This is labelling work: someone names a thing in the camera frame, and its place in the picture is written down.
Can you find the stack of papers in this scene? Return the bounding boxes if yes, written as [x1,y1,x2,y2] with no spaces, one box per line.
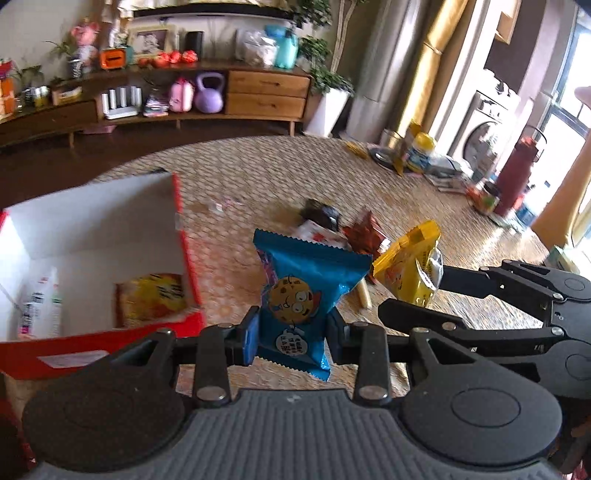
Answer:
[424,156,468,193]

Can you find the red thermos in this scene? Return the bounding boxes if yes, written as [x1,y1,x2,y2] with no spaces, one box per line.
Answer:
[494,136,539,217]

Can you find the white tube packet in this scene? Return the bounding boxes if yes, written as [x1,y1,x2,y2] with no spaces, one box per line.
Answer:
[18,268,64,340]

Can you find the potted plant in white pot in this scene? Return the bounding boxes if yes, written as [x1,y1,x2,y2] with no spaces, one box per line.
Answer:
[295,0,357,137]

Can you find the blue cookie snack packet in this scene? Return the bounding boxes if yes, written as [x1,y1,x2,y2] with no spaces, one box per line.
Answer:
[253,228,373,382]

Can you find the small cardboard box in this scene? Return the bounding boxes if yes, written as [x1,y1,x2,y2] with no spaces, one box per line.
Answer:
[51,85,84,106]

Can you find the teal spray bottle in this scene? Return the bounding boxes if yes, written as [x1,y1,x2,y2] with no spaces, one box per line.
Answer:
[276,27,300,70]

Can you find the yellow curtain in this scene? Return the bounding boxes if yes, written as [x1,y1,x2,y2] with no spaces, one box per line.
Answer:
[401,0,469,136]

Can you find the black television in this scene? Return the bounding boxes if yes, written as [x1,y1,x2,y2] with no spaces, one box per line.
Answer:
[133,4,296,22]

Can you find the yellow-orange snack packet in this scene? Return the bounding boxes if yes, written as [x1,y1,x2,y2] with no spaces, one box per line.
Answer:
[115,273,188,328]

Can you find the yellow-lid jar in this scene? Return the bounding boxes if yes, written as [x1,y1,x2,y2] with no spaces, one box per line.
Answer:
[409,133,437,173]

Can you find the dark snack packet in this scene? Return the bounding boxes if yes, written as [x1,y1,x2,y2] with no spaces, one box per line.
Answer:
[300,199,341,230]

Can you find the white router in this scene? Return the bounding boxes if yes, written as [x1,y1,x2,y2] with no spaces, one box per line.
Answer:
[102,86,142,120]

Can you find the clear plastic bag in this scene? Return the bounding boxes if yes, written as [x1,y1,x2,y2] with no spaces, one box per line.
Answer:
[239,29,279,68]

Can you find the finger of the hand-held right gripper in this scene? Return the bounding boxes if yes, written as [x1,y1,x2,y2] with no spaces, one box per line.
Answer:
[378,299,566,354]
[438,260,578,301]

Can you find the red cardboard box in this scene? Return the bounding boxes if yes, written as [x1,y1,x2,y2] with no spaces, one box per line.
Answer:
[0,173,206,462]

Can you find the yellow snack packet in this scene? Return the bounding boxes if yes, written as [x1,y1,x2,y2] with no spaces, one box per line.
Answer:
[372,220,444,308]

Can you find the orange snack boxes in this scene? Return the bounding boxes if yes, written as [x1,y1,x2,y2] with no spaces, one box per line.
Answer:
[0,59,20,117]

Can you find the dark-lid glass jar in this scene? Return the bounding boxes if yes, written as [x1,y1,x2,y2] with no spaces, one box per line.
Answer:
[475,181,502,216]

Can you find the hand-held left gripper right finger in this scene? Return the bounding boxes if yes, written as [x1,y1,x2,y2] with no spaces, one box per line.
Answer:
[325,310,490,402]

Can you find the clear candy wrapper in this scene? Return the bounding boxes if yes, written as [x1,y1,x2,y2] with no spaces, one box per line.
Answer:
[203,198,243,213]

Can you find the white and red snack packet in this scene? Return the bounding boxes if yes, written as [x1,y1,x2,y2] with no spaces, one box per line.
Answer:
[295,220,347,251]

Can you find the orange tissue box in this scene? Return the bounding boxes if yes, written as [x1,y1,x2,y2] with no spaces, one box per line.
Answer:
[99,47,128,70]

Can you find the red-brown snack packet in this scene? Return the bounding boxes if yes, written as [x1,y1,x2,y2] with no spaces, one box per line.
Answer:
[344,211,391,257]

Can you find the washing machine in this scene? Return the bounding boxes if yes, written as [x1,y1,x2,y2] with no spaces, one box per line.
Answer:
[462,90,514,163]

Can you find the green plant in vase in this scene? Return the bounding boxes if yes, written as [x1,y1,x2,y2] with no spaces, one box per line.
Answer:
[45,39,93,79]

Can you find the stack of magazines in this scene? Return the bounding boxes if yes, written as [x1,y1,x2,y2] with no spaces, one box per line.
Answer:
[143,93,170,117]

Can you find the pink toy case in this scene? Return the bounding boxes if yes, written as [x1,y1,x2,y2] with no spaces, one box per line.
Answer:
[168,78,195,112]

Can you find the white picture frame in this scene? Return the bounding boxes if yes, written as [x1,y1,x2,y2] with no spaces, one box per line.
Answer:
[127,25,179,61]

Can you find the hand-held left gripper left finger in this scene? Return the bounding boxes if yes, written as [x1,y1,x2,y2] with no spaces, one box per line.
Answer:
[108,307,260,409]

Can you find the grey curtain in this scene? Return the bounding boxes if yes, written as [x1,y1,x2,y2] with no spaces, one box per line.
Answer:
[346,0,439,144]

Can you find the purple kettlebell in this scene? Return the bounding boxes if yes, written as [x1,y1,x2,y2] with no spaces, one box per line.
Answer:
[194,74,227,114]

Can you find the pink plush toy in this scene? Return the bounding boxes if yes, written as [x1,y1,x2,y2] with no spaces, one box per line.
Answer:
[71,20,100,63]

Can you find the patterned tablecloth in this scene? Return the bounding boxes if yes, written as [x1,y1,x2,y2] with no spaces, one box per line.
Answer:
[92,134,573,407]

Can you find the wooden tv cabinet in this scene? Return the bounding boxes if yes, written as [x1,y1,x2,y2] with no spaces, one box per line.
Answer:
[0,65,315,148]

